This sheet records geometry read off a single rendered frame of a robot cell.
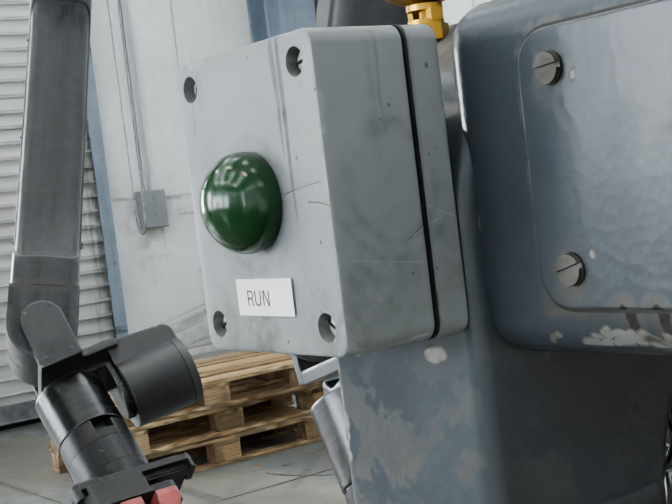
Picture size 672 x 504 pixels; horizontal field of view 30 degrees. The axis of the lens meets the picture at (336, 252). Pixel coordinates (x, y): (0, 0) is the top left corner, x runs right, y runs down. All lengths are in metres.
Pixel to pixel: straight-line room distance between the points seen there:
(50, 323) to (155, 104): 7.89
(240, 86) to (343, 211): 0.05
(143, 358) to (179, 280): 7.86
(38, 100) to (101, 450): 0.34
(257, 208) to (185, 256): 8.57
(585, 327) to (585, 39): 0.08
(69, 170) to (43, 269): 0.10
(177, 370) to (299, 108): 0.70
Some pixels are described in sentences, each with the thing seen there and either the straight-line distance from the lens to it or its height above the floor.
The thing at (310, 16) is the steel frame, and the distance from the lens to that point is 9.15.
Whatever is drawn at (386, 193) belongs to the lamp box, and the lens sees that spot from 0.35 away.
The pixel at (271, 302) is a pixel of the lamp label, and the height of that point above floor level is 1.26.
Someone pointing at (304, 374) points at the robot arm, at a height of 1.19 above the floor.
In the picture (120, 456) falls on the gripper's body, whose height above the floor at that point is 1.10.
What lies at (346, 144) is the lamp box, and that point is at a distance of 0.34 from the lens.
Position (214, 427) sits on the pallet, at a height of 0.19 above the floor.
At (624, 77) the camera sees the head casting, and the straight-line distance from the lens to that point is 0.32.
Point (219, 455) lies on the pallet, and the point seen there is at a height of 0.06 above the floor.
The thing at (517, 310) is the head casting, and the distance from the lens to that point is 0.36.
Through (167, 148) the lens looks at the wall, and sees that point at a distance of 8.91.
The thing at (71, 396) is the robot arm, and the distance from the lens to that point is 1.02.
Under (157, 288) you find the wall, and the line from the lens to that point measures 8.81.
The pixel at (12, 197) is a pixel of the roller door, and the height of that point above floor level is 1.46.
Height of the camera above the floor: 1.29
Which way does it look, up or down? 3 degrees down
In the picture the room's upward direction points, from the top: 7 degrees counter-clockwise
